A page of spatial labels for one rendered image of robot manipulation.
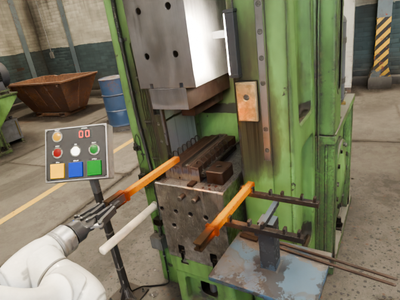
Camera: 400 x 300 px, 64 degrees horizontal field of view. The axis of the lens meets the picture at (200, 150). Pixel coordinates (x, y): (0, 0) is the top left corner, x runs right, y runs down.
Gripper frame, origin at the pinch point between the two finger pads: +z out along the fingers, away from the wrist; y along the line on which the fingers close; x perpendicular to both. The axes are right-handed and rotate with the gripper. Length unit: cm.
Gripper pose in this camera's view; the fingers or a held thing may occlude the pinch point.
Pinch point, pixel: (115, 200)
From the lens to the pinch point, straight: 119.1
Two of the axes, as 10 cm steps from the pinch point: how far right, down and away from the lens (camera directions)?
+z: 4.9, -4.0, 7.7
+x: -1.4, -9.1, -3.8
